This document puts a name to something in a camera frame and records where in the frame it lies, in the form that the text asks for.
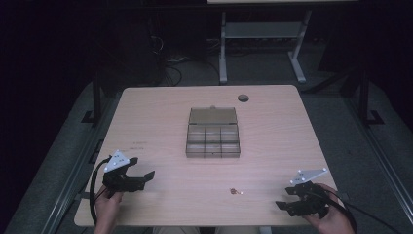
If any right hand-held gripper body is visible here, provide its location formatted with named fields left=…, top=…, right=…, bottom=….
left=284, top=167, right=331, bottom=219

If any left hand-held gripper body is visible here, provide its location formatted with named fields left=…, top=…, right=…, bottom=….
left=101, top=149, right=146, bottom=200

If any clear grey compartment box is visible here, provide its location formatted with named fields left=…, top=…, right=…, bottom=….
left=185, top=104, right=242, bottom=159

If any person's right hand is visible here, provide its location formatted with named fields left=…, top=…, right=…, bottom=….
left=302, top=182, right=357, bottom=234

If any person's left hand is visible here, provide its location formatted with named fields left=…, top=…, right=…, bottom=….
left=94, top=185, right=125, bottom=234

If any black metal stand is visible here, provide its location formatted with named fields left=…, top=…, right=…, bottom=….
left=356, top=67, right=386, bottom=127
left=80, top=68, right=105, bottom=127

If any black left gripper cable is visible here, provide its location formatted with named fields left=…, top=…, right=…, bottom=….
left=89, top=155, right=113, bottom=227

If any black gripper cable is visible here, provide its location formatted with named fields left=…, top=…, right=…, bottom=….
left=89, top=155, right=113, bottom=227
left=308, top=189, right=403, bottom=234

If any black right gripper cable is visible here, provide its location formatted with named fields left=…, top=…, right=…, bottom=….
left=308, top=189, right=403, bottom=234

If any grey metal rail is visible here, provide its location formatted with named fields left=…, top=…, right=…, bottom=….
left=344, top=96, right=413, bottom=217
left=40, top=97, right=120, bottom=234

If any bundle of floor cables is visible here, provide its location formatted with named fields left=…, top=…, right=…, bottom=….
left=146, top=18, right=191, bottom=88

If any white metal table frame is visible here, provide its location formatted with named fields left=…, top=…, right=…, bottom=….
left=206, top=0, right=359, bottom=85

